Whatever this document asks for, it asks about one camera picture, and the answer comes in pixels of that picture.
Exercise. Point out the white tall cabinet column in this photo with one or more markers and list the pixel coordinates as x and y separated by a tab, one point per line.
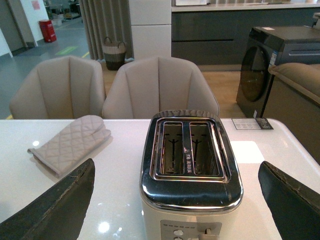
151	28

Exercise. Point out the beige upholstered chair right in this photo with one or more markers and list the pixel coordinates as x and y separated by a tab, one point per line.
145	87

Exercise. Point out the grey quilted oven mitt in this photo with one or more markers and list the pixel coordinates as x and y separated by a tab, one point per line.
66	149

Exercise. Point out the woven laundry basket with handles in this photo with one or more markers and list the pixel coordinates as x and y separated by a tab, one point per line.
114	53

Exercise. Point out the black and white info card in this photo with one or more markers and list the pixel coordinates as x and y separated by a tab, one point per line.
251	124

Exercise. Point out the white microwave oven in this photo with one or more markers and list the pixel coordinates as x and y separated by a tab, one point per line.
184	3

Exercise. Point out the dark grey kitchen cabinet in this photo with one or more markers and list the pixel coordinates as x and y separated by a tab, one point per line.
219	37

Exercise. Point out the beige upholstered chair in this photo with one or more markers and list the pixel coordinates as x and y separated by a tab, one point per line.
145	87
66	87

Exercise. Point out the beige pleated curtain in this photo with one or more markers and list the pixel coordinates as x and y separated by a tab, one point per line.
106	18

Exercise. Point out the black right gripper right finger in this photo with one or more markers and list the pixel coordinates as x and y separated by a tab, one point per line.
295	208

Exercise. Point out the beige upholstered chair left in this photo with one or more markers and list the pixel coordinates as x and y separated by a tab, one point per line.
66	87

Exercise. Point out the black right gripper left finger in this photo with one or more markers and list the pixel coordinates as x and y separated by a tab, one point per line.
57	214

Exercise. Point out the cream chrome two-slot toaster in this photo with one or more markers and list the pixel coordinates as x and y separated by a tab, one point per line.
190	183

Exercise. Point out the pink wall notice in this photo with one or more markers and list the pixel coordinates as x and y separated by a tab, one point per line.
35	5

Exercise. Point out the beige sofa armrest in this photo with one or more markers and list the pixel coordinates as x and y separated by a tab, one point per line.
294	99

